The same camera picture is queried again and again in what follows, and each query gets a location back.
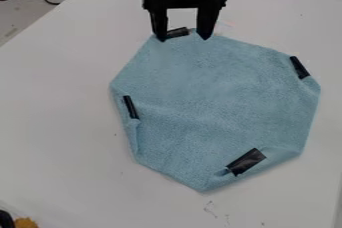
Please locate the light blue cloth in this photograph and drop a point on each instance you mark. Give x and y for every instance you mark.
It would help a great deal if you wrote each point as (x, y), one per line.
(214, 112)

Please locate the yellow toy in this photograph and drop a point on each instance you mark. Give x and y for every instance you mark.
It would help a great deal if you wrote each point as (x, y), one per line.
(25, 223)

